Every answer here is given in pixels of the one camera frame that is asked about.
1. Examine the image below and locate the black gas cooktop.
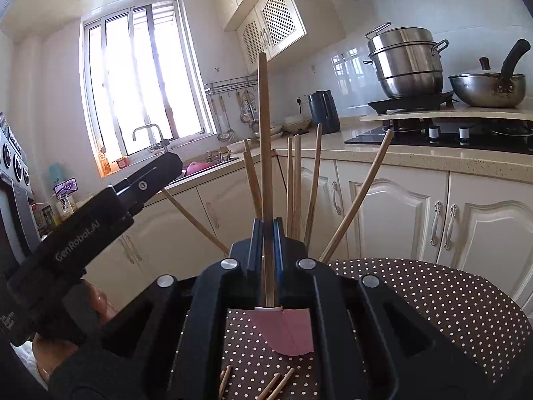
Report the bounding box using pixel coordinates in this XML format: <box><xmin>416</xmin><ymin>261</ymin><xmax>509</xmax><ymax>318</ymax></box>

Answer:
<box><xmin>344</xmin><ymin>118</ymin><xmax>532</xmax><ymax>155</ymax></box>

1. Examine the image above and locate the left hand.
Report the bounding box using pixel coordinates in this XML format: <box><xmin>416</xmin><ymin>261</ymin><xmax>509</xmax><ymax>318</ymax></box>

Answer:
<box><xmin>33</xmin><ymin>280</ymin><xmax>117</xmax><ymax>385</ymax></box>

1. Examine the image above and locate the stack of white bowls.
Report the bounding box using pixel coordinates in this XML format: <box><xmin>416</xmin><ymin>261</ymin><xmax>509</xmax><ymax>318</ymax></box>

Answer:
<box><xmin>282</xmin><ymin>115</ymin><xmax>312</xmax><ymax>134</ymax></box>

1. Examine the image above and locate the brown polka dot tablecloth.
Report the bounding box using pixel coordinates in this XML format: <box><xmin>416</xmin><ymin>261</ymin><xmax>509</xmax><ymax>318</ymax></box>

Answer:
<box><xmin>222</xmin><ymin>258</ymin><xmax>532</xmax><ymax>399</ymax></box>

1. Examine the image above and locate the wall utensil rack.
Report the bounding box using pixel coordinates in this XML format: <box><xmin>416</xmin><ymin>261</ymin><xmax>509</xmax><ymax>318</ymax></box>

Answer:
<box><xmin>204</xmin><ymin>74</ymin><xmax>258</xmax><ymax>96</ymax></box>

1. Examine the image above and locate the phone on stand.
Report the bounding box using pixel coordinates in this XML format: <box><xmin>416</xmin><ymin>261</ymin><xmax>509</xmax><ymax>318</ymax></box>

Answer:
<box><xmin>53</xmin><ymin>178</ymin><xmax>78</xmax><ymax>219</ymax></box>

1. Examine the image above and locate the black induction cooker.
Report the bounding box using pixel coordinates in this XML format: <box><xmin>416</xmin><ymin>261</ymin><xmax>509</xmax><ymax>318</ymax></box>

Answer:
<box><xmin>368</xmin><ymin>91</ymin><xmax>453</xmax><ymax>115</ymax></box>

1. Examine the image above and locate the stone board over cooktop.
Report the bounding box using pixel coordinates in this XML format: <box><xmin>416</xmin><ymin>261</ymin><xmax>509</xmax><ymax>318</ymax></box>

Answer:
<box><xmin>359</xmin><ymin>102</ymin><xmax>532</xmax><ymax>122</ymax></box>

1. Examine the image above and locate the pink cylindrical utensil holder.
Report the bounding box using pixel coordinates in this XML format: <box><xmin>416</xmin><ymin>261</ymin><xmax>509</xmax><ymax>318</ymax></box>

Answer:
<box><xmin>249</xmin><ymin>307</ymin><xmax>313</xmax><ymax>357</ymax></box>

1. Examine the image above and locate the red bowl in sink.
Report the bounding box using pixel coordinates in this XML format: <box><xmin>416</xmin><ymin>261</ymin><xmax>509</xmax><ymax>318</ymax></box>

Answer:
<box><xmin>183</xmin><ymin>162</ymin><xmax>212</xmax><ymax>177</ymax></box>

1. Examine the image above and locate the steel wok with black handle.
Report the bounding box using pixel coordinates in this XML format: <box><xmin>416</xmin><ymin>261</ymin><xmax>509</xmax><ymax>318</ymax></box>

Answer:
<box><xmin>449</xmin><ymin>39</ymin><xmax>531</xmax><ymax>108</ymax></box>

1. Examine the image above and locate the stainless steel steamer pot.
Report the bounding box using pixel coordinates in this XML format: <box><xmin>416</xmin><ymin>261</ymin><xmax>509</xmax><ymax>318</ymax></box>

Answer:
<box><xmin>365</xmin><ymin>23</ymin><xmax>449</xmax><ymax>98</ymax></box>

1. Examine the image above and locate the wooden chopstick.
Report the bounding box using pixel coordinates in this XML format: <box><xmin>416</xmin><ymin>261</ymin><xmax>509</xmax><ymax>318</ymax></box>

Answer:
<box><xmin>162</xmin><ymin>189</ymin><xmax>230</xmax><ymax>256</ymax></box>
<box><xmin>285</xmin><ymin>137</ymin><xmax>293</xmax><ymax>238</ymax></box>
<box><xmin>243</xmin><ymin>139</ymin><xmax>263</xmax><ymax>219</ymax></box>
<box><xmin>219</xmin><ymin>365</ymin><xmax>232</xmax><ymax>400</ymax></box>
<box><xmin>258</xmin><ymin>52</ymin><xmax>275</xmax><ymax>307</ymax></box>
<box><xmin>304</xmin><ymin>124</ymin><xmax>322</xmax><ymax>247</ymax></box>
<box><xmin>293</xmin><ymin>135</ymin><xmax>302</xmax><ymax>240</ymax></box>
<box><xmin>319</xmin><ymin>130</ymin><xmax>394</xmax><ymax>264</ymax></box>

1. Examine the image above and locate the window with frame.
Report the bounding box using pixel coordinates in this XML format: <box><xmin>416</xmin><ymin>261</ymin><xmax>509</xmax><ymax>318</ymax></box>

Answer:
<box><xmin>80</xmin><ymin>0</ymin><xmax>218</xmax><ymax>177</ymax></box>

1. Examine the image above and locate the black electric kettle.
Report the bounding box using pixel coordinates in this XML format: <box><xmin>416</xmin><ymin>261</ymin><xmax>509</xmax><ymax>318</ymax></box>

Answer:
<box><xmin>307</xmin><ymin>90</ymin><xmax>340</xmax><ymax>135</ymax></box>

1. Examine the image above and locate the chrome sink faucet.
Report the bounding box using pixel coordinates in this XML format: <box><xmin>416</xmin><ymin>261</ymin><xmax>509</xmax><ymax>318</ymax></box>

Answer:
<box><xmin>132</xmin><ymin>123</ymin><xmax>170</xmax><ymax>153</ymax></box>

